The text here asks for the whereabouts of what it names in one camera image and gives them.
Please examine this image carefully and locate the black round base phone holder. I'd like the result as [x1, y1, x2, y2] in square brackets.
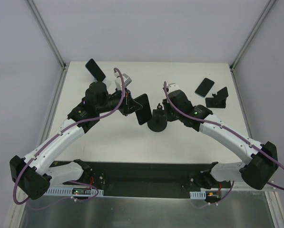
[147, 103, 167, 133]

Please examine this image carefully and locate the black phone blue edge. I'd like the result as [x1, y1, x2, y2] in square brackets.
[85, 58, 106, 82]

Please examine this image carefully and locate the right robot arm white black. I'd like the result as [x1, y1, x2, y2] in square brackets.
[163, 89, 278, 190]

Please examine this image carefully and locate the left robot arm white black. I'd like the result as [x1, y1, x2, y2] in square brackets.
[10, 82, 150, 200]

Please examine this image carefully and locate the black phone teal edge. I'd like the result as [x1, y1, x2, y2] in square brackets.
[195, 78, 215, 97]

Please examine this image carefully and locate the black folding phone stand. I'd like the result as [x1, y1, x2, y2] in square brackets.
[206, 87, 229, 109]

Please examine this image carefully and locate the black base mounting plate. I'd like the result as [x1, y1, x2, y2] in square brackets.
[60, 161, 237, 199]

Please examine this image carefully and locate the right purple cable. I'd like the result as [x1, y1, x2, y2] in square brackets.
[163, 81, 284, 209]

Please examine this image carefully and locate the purple cable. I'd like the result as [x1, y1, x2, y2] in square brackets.
[14, 67, 128, 211]
[163, 81, 284, 209]

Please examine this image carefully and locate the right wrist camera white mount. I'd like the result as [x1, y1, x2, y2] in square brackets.
[166, 83, 180, 94]

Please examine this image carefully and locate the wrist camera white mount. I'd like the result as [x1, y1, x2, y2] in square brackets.
[114, 72, 133, 92]
[166, 83, 180, 94]

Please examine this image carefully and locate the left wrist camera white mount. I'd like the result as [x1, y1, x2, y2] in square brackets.
[114, 72, 133, 92]

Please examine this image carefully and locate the right white cable duct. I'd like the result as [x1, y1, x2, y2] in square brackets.
[189, 190, 206, 200]

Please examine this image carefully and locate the white cable duct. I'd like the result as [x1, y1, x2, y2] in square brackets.
[44, 187, 104, 198]
[189, 190, 206, 200]

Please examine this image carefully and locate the left white cable duct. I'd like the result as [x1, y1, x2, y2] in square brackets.
[44, 187, 104, 198]

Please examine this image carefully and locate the left aluminium frame post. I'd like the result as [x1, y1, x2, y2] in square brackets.
[25, 0, 69, 71]

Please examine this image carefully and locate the aluminium frame post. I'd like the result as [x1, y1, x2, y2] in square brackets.
[229, 0, 279, 71]
[25, 0, 69, 71]

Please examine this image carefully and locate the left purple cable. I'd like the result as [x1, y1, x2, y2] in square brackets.
[14, 67, 128, 211]

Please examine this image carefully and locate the right aluminium frame post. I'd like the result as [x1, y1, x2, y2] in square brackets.
[229, 0, 279, 71]

